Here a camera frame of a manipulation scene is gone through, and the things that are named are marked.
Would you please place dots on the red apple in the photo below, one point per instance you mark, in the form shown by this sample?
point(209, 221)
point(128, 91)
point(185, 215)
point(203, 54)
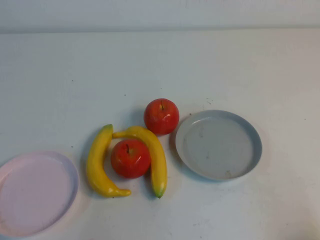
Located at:
point(130, 162)
point(161, 120)

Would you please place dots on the yellow banana with long stem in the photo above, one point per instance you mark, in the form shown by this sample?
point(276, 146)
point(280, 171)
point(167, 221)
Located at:
point(157, 160)

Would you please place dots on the yellow banana with short stem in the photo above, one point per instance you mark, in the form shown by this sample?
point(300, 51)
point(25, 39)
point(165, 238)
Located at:
point(96, 165)

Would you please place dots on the grey-blue round plate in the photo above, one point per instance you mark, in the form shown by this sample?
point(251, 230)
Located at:
point(217, 147)

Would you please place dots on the pink round plate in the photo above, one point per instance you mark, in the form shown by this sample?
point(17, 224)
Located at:
point(32, 195)

